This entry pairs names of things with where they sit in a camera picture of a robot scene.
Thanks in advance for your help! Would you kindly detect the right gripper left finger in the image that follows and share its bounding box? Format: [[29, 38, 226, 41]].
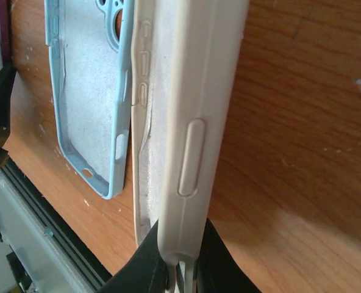
[[99, 223, 167, 293]]

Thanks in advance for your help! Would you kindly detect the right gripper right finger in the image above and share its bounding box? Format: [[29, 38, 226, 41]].
[[196, 220, 260, 293]]

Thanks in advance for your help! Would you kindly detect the phone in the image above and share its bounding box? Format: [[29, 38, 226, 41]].
[[44, 1, 134, 200], [131, 1, 249, 292]]

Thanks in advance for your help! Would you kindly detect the metal sheet front panel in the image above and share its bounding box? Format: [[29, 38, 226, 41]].
[[0, 170, 93, 292]]

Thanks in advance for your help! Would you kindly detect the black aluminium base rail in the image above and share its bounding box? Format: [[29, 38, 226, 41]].
[[1, 159, 111, 291]]

